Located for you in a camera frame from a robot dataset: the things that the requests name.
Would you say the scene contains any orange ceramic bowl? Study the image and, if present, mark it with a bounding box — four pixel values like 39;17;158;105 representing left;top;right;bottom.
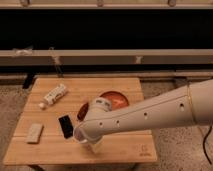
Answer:
101;91;129;110

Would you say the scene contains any beige rectangular sponge block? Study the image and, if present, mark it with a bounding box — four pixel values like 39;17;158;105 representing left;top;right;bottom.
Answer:
26;123;44;144

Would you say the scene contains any grey horizontal rail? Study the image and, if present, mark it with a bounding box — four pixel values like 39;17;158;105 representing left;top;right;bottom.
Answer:
0;49;213;66

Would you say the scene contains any pale translucent gripper finger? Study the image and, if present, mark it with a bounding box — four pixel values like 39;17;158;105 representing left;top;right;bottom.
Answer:
89;142;102;154

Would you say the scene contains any black cable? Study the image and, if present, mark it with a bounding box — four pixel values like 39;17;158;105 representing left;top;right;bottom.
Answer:
201;124;213;166

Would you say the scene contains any black rectangular phone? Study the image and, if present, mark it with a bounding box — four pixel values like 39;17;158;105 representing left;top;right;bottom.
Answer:
59;115;73;139

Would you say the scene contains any thin leaning metal rod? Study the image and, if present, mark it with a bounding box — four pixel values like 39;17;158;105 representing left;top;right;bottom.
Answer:
49;47;63;78

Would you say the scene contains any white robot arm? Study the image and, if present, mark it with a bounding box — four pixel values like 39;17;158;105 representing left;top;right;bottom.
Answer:
73;80;213;145

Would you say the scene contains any dark red chili pepper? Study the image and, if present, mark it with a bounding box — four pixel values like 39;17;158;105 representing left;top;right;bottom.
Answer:
77;103;89;121

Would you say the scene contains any white plastic bottle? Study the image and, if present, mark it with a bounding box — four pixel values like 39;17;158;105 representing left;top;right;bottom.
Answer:
38;84;68;110

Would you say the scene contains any wooden table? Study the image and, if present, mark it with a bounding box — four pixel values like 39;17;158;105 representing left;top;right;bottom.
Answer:
3;78;157;165

